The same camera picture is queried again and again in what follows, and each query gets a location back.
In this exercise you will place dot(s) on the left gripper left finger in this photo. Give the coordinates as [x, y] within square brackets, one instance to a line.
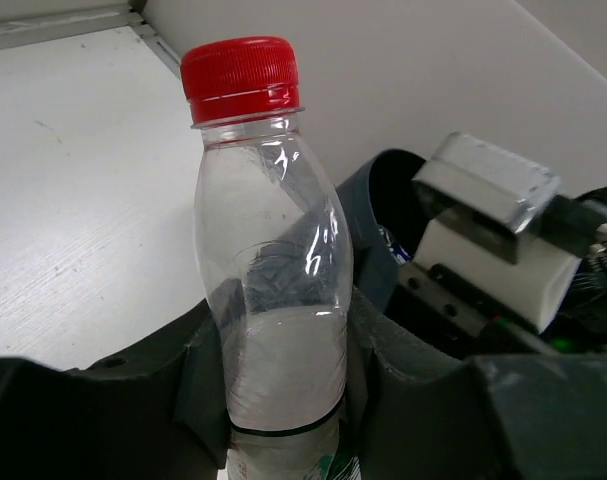
[154, 410]

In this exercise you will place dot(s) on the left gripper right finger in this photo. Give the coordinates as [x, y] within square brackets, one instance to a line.
[417, 413]

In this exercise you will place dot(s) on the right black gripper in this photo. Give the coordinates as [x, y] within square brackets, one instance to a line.
[448, 312]

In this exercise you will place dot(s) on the clear bottle red cap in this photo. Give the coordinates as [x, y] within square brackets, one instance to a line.
[285, 369]

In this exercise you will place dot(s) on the clear bottle blue white label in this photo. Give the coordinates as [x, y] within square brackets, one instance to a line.
[396, 250]

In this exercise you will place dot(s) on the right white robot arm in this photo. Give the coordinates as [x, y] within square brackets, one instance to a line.
[580, 324]

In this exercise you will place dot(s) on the dark blue round bin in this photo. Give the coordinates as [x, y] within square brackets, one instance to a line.
[378, 193]

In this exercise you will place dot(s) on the aluminium table edge rail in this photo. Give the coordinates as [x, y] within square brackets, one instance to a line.
[39, 28]

